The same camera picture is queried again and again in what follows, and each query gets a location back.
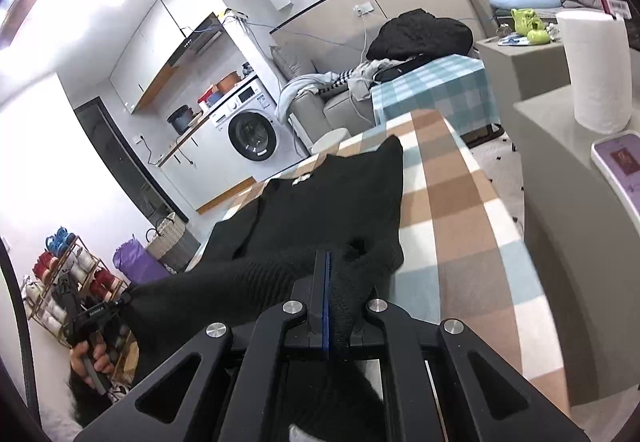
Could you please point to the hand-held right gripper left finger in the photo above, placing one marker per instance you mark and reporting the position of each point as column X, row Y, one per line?
column 325, row 312

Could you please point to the black puffy jacket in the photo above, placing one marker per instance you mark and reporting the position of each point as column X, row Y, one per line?
column 420, row 34

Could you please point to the grey sofa cushion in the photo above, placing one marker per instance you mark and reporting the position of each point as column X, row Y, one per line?
column 292, row 64

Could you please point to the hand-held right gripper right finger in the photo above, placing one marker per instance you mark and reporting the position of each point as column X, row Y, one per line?
column 372, row 322

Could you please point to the person's left forearm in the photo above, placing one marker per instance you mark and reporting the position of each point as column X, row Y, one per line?
column 92, row 399

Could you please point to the brown blue checkered tablecloth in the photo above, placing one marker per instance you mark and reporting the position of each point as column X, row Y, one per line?
column 450, row 222

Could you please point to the shoe rack with shoes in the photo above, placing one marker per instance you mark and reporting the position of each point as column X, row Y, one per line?
column 75, row 267

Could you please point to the grey side cabinet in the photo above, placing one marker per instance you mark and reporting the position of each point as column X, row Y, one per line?
column 565, row 232

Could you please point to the light blue pillow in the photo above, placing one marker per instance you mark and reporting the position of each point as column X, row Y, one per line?
column 525, row 1

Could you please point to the white wall cabinets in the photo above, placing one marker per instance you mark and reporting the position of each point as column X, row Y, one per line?
column 150, row 41

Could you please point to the green ceramic figurine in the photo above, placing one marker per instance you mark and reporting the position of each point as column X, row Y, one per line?
column 522, row 20

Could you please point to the person's left hand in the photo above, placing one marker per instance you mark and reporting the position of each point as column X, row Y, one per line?
column 102, row 357

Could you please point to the light grey blanket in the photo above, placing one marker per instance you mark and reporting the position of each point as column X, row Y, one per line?
column 295, row 94

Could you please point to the dark cooking pot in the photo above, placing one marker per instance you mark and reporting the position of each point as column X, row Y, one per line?
column 179, row 120

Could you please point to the white wall socket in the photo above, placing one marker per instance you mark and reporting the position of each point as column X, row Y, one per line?
column 364, row 8

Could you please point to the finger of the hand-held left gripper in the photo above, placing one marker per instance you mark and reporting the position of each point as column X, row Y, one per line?
column 122, row 302

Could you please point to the orange pot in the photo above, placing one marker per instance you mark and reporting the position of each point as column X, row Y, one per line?
column 228, row 81

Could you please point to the white purple box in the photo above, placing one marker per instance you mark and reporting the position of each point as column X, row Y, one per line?
column 620, row 171

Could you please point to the red plastic container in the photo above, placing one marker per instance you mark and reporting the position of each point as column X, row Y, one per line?
column 209, row 97

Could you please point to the white round stool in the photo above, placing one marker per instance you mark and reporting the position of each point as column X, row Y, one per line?
column 330, row 140

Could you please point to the white paper towel roll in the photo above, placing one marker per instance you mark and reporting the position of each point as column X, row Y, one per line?
column 595, row 71

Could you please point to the grey sofa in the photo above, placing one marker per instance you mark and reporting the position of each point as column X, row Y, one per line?
column 320, row 116

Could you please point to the wooden kitchen counter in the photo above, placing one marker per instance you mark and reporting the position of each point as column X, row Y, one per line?
column 185, row 141

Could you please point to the purple plastic bag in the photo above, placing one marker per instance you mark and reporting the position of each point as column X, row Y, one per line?
column 135, row 262

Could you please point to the dark door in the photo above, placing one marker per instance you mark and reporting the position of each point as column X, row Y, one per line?
column 120, row 156

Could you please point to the woven laundry basket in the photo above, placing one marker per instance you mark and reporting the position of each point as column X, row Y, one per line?
column 170, row 242

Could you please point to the white shirt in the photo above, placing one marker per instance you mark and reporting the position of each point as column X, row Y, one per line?
column 362, row 81

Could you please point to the black flat bag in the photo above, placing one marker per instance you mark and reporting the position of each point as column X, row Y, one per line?
column 400, row 68

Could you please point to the white washing machine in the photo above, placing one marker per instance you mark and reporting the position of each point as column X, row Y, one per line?
column 250, row 131

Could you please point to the black knitted sweater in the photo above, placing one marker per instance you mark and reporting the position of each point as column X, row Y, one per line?
column 325, row 202

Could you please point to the teal checkered tablecloth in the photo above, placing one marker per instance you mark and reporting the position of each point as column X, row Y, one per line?
column 435, row 81

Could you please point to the range hood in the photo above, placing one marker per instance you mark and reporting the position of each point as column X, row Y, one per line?
column 200, row 39

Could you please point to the houndstooth pillow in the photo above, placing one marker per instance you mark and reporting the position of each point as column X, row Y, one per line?
column 335, row 81

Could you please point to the grey nightstand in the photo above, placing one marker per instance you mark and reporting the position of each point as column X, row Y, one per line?
column 525, row 76

